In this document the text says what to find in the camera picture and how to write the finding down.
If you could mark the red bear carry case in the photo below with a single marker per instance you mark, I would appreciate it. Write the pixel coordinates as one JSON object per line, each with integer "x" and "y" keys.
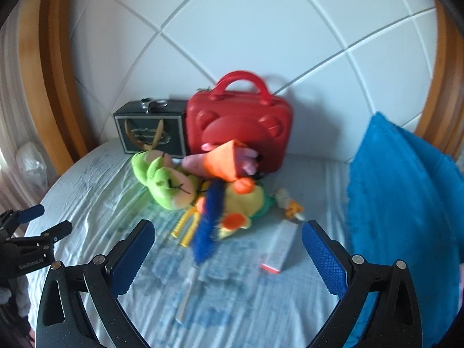
{"x": 224, "y": 123}

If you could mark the small giraffe toy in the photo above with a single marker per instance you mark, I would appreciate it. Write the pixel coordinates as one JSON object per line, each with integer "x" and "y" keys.
{"x": 292, "y": 208}

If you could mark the white curtain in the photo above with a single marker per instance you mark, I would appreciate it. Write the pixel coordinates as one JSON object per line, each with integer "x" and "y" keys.
{"x": 11, "y": 116}

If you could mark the blue feather duster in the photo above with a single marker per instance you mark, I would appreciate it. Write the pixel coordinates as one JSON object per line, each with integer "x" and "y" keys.
{"x": 206, "y": 232}

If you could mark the clear plastic bag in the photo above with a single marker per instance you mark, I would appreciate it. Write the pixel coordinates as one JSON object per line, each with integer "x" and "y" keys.
{"x": 31, "y": 163}

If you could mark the yellow plush orange feet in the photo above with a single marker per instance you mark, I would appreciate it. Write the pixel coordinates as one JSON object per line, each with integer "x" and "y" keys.
{"x": 250, "y": 199}

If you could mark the black gift box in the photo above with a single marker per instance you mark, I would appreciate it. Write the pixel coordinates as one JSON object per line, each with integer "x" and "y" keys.
{"x": 145, "y": 134}

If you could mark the white padded headboard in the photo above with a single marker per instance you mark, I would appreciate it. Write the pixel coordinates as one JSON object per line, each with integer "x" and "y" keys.
{"x": 253, "y": 25}

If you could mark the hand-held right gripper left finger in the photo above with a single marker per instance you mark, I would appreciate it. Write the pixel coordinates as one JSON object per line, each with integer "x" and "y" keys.
{"x": 132, "y": 261}

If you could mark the wooden headboard frame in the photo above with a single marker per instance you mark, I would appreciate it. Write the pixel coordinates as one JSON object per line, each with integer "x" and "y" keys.
{"x": 54, "y": 61}

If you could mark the blue plastic crate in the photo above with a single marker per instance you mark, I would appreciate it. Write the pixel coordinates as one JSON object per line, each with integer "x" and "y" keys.
{"x": 391, "y": 195}

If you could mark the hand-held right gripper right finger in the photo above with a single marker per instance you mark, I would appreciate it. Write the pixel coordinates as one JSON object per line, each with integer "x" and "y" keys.
{"x": 324, "y": 261}

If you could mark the white carton box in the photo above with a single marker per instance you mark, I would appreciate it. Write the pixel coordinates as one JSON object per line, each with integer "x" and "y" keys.
{"x": 281, "y": 246}

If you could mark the lime green frog plush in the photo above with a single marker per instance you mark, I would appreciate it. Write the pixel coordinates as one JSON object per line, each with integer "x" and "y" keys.
{"x": 159, "y": 185}

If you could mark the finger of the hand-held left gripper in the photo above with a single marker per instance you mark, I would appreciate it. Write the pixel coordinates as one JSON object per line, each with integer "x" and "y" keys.
{"x": 58, "y": 230}
{"x": 31, "y": 212}

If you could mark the pink pig plush orange dress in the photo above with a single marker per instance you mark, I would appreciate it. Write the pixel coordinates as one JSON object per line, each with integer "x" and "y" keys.
{"x": 221, "y": 163}

